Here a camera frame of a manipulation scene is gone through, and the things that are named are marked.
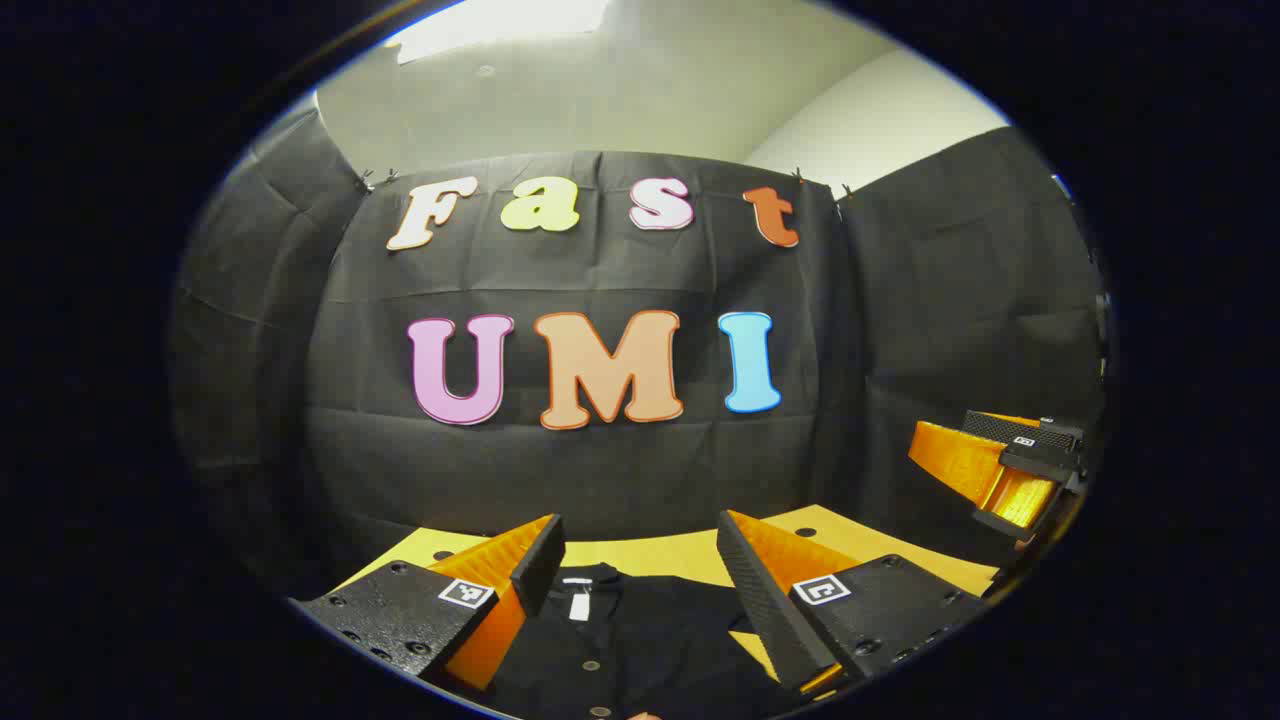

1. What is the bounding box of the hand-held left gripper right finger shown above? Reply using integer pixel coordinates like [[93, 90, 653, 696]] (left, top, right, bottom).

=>
[[716, 509, 993, 696]]

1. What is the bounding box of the ceiling light panel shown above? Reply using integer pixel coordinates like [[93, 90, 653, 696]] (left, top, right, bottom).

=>
[[385, 0, 613, 63]]

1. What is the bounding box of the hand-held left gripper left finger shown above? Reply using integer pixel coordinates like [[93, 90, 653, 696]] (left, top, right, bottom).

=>
[[288, 513, 567, 693]]

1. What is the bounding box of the black backdrop cloth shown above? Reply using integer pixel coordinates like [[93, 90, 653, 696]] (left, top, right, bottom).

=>
[[170, 105, 1111, 601]]

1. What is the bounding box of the black buttoned shirt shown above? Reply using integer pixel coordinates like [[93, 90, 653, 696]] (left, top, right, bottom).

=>
[[470, 562, 801, 720]]

